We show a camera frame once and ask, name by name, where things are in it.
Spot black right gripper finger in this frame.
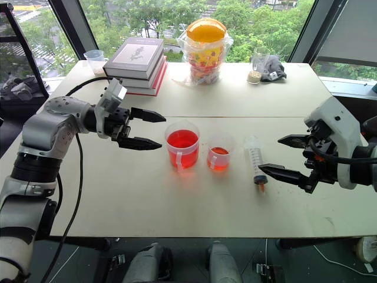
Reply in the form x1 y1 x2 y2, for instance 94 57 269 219
257 163 312 187
277 134 312 149

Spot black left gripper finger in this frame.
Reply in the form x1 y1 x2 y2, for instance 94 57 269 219
116 136 163 151
130 107 167 124

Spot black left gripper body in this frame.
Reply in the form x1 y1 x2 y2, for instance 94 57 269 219
103 107 133 143

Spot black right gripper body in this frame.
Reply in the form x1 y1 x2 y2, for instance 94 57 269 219
300 120 340 195

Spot clear plastic syringe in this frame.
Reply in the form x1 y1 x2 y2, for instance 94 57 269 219
244 135 268 196

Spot large beaker red liquid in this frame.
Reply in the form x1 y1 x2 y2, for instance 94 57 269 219
164 120 201 172

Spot small beaker red liquid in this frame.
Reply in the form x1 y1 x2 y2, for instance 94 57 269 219
206 131 237 172

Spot clear measuring cup with grains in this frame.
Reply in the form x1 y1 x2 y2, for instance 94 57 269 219
83 50 109 74

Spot glass jar with grains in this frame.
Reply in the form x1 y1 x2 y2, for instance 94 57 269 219
247 47 271 85

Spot red book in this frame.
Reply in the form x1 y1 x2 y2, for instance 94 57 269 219
125 62 168 98

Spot white middle book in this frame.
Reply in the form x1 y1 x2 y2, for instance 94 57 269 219
119 55 167 89

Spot grey hardcover book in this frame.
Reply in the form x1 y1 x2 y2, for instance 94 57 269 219
102 37 166 81

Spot dark grey cloth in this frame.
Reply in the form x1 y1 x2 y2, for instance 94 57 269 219
260 55 287 83

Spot candy jar with orange lid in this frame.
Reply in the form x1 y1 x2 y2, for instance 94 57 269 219
171 17 234 87

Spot white round floor object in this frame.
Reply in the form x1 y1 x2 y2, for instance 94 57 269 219
354 235 377 264

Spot grey robot right leg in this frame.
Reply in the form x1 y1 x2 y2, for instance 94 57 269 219
207 241 244 283

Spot grey robot leg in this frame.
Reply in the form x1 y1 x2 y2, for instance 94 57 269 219
121 242 174 283
207 241 244 283

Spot grey gloves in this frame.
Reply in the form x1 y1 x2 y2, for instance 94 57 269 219
0 75 48 103

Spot grey robot left leg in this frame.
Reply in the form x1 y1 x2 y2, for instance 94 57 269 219
121 242 174 283

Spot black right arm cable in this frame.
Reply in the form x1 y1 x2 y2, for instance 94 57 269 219
308 138 377 165

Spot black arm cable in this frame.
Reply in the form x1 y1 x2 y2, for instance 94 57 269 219
39 76 114 283
308 138 377 165

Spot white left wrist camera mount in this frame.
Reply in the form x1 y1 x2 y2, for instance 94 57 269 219
95 77 128 139

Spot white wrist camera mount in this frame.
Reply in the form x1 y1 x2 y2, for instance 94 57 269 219
95 77 128 139
303 96 369 190

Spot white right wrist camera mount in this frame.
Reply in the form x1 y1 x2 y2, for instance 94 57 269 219
303 96 369 190

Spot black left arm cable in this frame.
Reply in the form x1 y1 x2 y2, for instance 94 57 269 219
39 76 114 283

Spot white floor cable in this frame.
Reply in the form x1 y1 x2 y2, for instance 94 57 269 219
312 243 377 278

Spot black metal frame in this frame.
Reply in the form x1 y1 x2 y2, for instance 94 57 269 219
0 2 50 100

